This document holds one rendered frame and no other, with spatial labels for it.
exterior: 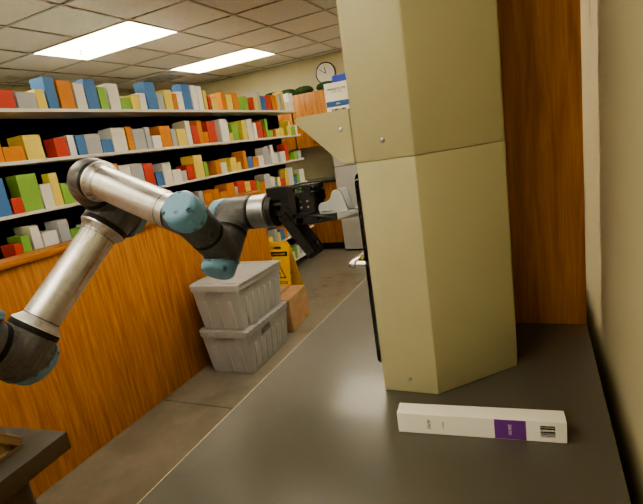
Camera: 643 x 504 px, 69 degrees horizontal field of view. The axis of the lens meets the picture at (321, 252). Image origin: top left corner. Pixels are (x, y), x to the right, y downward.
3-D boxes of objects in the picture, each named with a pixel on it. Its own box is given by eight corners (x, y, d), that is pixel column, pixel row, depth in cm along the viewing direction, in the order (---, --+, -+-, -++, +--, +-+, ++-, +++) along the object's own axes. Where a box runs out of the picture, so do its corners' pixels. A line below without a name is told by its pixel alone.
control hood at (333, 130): (399, 150, 115) (395, 109, 113) (355, 163, 87) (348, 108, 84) (356, 156, 120) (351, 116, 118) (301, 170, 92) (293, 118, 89)
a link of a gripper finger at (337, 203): (356, 188, 90) (313, 192, 93) (360, 218, 91) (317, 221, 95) (361, 186, 92) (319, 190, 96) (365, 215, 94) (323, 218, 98)
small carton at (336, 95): (356, 111, 98) (352, 81, 97) (351, 110, 94) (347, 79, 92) (333, 115, 100) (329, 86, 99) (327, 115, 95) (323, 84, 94)
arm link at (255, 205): (249, 232, 101) (268, 224, 109) (267, 230, 99) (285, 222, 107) (243, 197, 100) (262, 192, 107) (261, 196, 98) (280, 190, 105)
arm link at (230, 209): (219, 240, 110) (229, 210, 113) (259, 238, 105) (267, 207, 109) (200, 223, 103) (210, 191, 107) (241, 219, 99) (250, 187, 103)
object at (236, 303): (288, 300, 359) (281, 259, 352) (246, 332, 306) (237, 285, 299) (243, 300, 377) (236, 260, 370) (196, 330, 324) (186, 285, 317)
